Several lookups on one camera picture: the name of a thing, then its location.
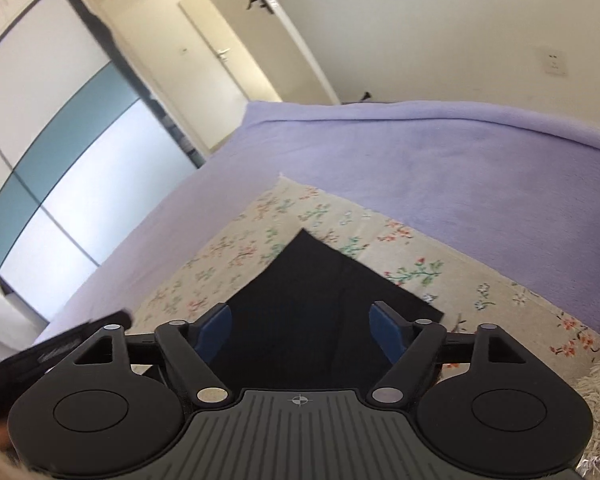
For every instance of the white wall socket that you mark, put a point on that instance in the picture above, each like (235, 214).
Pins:
(554, 61)

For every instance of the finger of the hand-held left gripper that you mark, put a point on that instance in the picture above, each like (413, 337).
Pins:
(112, 317)

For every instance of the black pants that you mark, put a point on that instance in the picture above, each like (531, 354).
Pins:
(305, 300)

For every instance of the floral beige cloth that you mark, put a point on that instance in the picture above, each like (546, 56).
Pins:
(260, 240)

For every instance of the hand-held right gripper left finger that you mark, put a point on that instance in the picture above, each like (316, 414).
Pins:
(216, 332)

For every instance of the black door stopper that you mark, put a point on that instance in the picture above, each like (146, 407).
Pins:
(365, 96)

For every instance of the purple blanket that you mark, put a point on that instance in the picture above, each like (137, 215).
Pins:
(430, 160)

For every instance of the white and teal wardrobe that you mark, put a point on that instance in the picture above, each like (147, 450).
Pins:
(80, 160)

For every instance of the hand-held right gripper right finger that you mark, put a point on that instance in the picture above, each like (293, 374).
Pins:
(384, 332)

